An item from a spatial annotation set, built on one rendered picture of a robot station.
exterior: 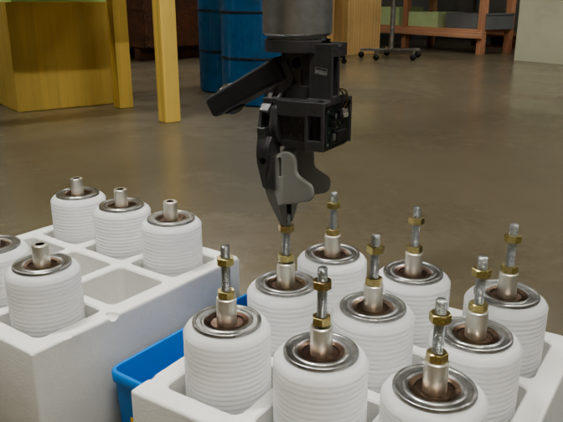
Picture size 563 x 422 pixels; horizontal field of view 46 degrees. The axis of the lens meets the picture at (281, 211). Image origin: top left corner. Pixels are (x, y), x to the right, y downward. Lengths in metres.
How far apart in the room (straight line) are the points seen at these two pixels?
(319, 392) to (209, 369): 0.13
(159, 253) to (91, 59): 2.97
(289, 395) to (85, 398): 0.37
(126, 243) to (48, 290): 0.26
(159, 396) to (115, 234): 0.43
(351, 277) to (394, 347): 0.17
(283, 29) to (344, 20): 6.58
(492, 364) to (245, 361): 0.25
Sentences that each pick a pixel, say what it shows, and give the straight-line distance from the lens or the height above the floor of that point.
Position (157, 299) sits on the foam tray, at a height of 0.17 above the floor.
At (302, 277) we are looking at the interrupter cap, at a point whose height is 0.25.
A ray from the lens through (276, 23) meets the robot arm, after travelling 0.71.
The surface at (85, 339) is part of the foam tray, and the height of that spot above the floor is 0.17.
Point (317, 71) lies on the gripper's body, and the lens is 0.71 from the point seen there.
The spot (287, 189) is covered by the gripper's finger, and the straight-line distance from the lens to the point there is 0.74.
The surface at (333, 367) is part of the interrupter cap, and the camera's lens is 0.64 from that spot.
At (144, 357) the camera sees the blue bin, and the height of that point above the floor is 0.11.
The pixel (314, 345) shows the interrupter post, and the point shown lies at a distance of 0.66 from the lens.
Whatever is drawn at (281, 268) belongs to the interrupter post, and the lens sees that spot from 0.80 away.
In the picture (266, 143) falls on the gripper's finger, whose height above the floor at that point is 0.44.
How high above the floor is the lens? 0.59
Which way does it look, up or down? 18 degrees down
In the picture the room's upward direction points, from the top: straight up
